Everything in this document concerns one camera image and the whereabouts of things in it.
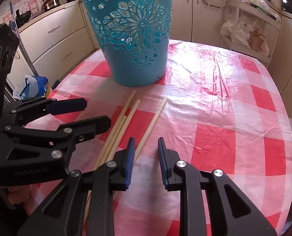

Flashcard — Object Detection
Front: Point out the white rolling storage cart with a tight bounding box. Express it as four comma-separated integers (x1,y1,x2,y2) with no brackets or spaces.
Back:
220,0,282,66

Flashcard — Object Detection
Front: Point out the mop handle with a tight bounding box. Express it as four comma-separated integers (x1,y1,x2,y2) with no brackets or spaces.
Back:
9,0,40,77

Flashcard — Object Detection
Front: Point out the teal perforated utensil basket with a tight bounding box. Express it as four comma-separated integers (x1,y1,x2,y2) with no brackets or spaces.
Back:
82,0,172,87

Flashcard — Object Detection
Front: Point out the steel kettle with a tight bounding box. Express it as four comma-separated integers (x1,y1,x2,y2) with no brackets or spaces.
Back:
41,0,60,13

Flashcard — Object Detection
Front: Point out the black wok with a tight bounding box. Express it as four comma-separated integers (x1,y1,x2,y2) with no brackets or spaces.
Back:
15,9,32,28

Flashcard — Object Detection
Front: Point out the wooden chopstick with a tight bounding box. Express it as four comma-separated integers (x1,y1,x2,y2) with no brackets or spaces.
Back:
134,98,167,164
105,99,141,162
83,126,120,224
93,89,136,170

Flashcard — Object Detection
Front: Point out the blue white plastic bag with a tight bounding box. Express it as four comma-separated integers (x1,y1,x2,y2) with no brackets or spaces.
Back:
13,76,51,100

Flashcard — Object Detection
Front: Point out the person's left hand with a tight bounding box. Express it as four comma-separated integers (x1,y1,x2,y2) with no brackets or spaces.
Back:
7,185,30,205

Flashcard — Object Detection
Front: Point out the red checkered plastic tablecloth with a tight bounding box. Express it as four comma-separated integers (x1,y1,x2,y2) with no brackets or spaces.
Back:
29,41,292,235

